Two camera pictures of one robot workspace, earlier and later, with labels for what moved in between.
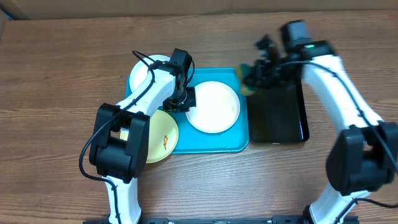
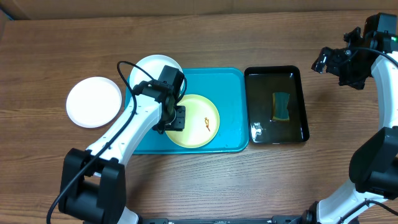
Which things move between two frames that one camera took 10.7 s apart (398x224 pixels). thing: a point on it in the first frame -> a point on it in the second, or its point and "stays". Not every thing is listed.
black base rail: [291, 219] stays
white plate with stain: [217, 107] -> [93, 102]
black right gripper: [261, 80] -> [333, 60]
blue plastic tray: [191, 140] stays
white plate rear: [138, 73] stays
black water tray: [278, 114] stays
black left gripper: [192, 102] -> [180, 125]
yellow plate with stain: [163, 135] -> [202, 121]
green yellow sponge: [242, 70] -> [279, 106]
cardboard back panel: [46, 9] stays
